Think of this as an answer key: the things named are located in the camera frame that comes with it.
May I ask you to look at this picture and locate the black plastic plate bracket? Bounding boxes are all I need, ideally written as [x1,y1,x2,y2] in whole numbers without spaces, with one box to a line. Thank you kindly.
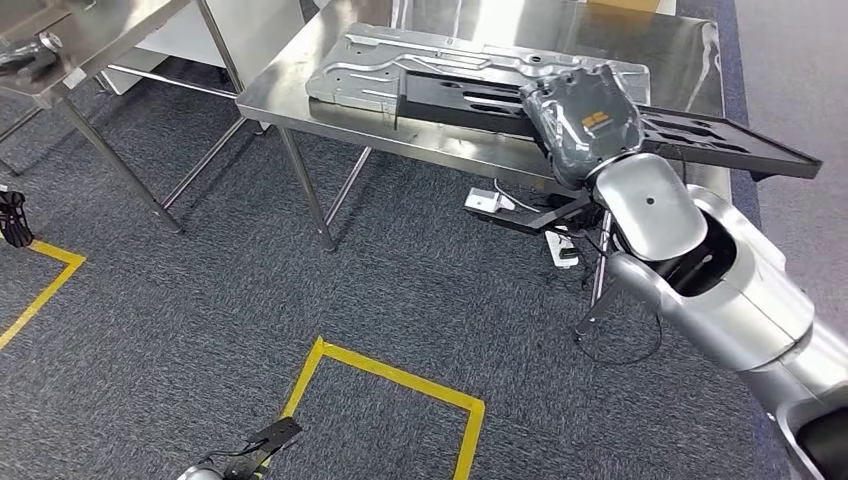
[396,69,825,182]

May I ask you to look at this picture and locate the brown cardboard box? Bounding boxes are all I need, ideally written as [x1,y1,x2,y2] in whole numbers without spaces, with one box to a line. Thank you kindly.
[586,0,664,15]

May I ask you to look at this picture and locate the black floor cable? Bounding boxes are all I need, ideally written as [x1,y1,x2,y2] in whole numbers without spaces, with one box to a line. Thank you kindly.
[574,307,665,368]

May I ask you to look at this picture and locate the white cabinet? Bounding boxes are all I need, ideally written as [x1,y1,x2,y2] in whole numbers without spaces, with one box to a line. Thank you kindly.
[99,0,307,99]

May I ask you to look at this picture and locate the silver metal part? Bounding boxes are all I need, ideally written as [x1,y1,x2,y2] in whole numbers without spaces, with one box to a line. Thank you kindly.
[0,31,66,82]

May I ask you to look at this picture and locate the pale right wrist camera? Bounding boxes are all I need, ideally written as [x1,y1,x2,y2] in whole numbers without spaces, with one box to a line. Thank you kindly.
[463,187,517,215]

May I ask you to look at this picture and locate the large stamped aluminium panel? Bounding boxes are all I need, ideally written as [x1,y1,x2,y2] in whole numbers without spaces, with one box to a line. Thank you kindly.
[304,21,653,132]

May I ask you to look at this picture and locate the white power strip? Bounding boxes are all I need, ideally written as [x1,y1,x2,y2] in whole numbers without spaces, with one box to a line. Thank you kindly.
[544,228,581,270]

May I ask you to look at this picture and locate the stainless steel workbench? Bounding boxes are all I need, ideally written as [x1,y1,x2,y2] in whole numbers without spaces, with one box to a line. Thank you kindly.
[0,0,248,234]
[235,0,749,344]

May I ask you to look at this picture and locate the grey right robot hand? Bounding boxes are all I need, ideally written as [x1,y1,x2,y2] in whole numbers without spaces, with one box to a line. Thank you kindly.
[519,64,645,190]

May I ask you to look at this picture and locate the black humanoid robot legs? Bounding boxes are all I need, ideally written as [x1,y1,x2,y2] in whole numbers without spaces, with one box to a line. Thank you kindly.
[0,188,36,250]

